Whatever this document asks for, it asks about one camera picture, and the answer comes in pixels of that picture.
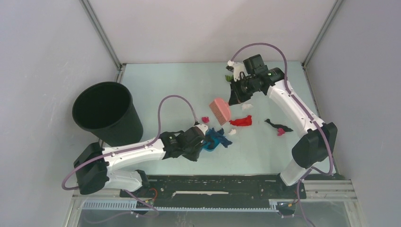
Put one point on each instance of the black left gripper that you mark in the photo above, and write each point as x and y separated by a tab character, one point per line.
194	156

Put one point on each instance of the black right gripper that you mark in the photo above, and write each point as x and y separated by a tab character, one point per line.
236	97

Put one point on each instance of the white paper scrap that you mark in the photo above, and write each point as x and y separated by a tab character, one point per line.
232	132
246	106

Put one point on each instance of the blue dustpan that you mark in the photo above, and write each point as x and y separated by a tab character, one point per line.
210	144

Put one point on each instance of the pink paper scrap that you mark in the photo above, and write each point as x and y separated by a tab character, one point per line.
205	119
281	132

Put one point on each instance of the pink hand brush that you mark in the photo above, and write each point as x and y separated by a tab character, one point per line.
221	110

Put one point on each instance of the large dark blue scrap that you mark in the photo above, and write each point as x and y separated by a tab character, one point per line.
212	133

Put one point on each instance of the red paper scrap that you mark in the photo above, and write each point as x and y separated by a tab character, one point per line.
242	122

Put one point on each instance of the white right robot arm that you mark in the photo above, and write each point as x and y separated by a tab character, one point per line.
316	138

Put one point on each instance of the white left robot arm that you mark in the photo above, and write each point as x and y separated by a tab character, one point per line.
99	168

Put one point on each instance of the green paper scrap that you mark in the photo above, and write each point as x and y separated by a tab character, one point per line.
229	78

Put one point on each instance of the black paper scrap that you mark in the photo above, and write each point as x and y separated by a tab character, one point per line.
279	126

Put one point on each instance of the black plastic bin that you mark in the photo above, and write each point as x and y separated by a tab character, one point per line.
106	110

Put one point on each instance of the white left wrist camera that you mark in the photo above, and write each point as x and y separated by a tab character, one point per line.
202	127

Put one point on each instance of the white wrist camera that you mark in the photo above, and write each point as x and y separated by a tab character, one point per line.
202	127
237	69

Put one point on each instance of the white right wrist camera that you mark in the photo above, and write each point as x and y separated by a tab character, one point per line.
237	69

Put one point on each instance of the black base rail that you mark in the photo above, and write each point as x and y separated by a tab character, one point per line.
217	191

